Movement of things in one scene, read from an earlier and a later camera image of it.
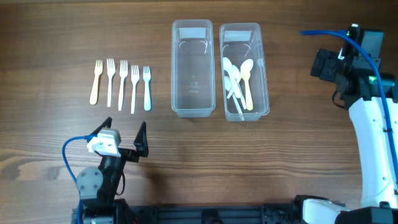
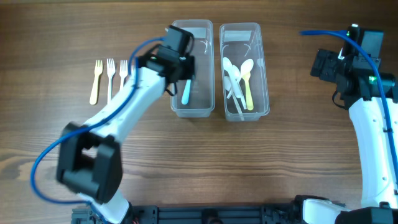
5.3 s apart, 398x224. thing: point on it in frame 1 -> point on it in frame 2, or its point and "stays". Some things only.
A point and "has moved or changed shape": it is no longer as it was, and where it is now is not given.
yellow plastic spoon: (246, 79) stays
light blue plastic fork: (147, 77) has moved or changed shape
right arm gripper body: (329, 65) stays
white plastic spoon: (245, 68) stays
